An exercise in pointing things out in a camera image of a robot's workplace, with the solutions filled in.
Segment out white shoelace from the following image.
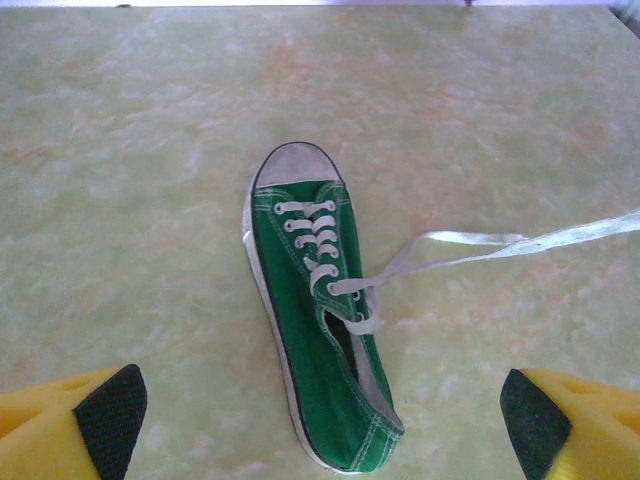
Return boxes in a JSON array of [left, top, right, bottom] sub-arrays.
[[272, 199, 640, 337]]

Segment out green canvas sneaker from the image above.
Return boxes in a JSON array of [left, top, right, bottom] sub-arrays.
[[243, 141, 405, 475]]

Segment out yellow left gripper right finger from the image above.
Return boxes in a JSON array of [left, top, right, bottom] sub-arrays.
[[499, 368, 640, 480]]

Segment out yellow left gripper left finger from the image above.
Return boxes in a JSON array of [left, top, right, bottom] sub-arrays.
[[0, 363, 149, 480]]

